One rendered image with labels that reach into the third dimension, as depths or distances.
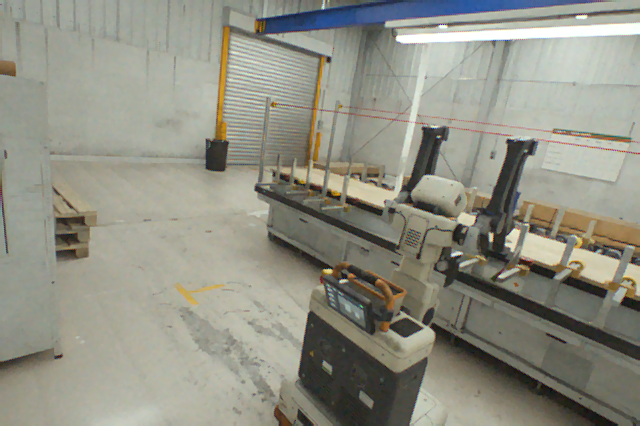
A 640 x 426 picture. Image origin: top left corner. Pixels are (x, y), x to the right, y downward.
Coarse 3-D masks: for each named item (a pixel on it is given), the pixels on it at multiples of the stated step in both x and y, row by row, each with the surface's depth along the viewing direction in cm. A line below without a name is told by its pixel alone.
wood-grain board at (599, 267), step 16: (304, 176) 410; (320, 176) 427; (336, 176) 445; (352, 192) 360; (368, 192) 373; (384, 192) 386; (384, 208) 315; (464, 224) 298; (512, 240) 270; (528, 240) 277; (544, 240) 284; (528, 256) 236; (544, 256) 241; (560, 256) 247; (576, 256) 253; (592, 256) 259; (592, 272) 222; (608, 272) 227
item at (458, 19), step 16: (448, 16) 273; (464, 16) 264; (480, 16) 256; (496, 16) 248; (512, 16) 241; (528, 16) 234; (544, 16) 233; (560, 16) 225; (576, 16) 220; (416, 96) 370; (416, 112) 374; (400, 176) 392
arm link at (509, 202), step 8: (536, 144) 155; (528, 152) 156; (520, 160) 158; (520, 168) 160; (520, 176) 162; (512, 184) 162; (512, 192) 162; (512, 200) 165; (504, 208) 165; (512, 208) 167
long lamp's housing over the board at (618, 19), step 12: (492, 24) 250; (504, 24) 244; (516, 24) 238; (528, 24) 233; (540, 24) 228; (552, 24) 223; (564, 24) 218; (576, 24) 214; (588, 24) 210; (600, 24) 206; (612, 24) 202; (624, 24) 199; (396, 36) 305; (408, 36) 298
